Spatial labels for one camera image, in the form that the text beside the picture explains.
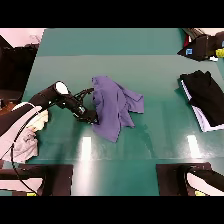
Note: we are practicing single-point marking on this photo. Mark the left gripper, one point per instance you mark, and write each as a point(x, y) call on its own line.
point(86, 115)

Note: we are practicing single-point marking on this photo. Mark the purple T-shirt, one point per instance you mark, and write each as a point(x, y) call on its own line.
point(111, 106)

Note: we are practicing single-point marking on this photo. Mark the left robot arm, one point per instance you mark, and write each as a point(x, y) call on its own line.
point(50, 94)

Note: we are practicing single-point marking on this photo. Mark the cream garment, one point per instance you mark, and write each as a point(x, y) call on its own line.
point(40, 119)

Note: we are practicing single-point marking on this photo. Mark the grey garment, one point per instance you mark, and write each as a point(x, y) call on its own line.
point(24, 146)

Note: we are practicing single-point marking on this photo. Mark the lavender garment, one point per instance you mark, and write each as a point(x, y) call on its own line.
point(201, 119)

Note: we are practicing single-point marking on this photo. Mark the black garment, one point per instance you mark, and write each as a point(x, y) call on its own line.
point(206, 95)

